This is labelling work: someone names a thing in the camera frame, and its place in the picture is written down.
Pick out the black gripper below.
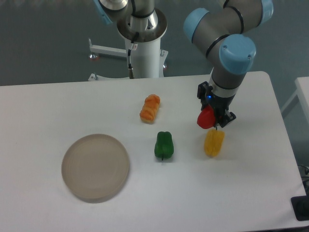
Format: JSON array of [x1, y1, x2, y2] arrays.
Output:
[[197, 81, 236, 128]]

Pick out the red bell pepper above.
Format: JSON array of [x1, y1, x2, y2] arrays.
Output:
[[197, 105, 216, 129]]

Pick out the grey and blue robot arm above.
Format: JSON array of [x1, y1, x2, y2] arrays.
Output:
[[94, 0, 274, 129]]

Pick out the yellow bell pepper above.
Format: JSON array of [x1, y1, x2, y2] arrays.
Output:
[[204, 129, 225, 157]]

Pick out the green bell pepper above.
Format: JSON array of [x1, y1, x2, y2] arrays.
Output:
[[154, 131, 174, 160]]

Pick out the orange bell pepper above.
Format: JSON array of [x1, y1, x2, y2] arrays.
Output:
[[140, 94, 160, 124]]

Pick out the beige round plate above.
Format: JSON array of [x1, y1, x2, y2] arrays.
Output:
[[61, 134, 130, 203]]

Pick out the white side table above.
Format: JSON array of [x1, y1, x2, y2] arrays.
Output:
[[281, 76, 309, 120]]

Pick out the black box at table edge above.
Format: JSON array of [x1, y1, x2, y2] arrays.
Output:
[[291, 195, 309, 221]]

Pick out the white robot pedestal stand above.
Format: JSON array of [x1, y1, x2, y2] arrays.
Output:
[[87, 8, 169, 82]]

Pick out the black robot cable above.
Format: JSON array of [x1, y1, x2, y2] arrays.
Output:
[[127, 31, 140, 79]]

